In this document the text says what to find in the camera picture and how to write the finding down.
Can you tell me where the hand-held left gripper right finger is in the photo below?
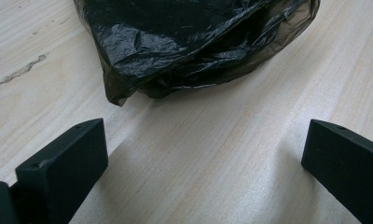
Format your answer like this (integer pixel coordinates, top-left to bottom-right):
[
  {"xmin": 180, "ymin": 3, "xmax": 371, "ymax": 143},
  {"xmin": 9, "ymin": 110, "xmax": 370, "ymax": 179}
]
[{"xmin": 300, "ymin": 119, "xmax": 373, "ymax": 224}]

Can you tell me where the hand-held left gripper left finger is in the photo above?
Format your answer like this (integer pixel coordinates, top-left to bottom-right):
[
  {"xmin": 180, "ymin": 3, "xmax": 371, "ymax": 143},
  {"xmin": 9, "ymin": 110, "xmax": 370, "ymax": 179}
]
[{"xmin": 8, "ymin": 118, "xmax": 109, "ymax": 224}]

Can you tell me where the black plastic garbage bag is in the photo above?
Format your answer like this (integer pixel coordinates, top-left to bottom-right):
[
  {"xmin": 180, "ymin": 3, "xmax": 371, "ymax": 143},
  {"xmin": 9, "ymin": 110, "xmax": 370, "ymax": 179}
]
[{"xmin": 73, "ymin": 0, "xmax": 322, "ymax": 107}]

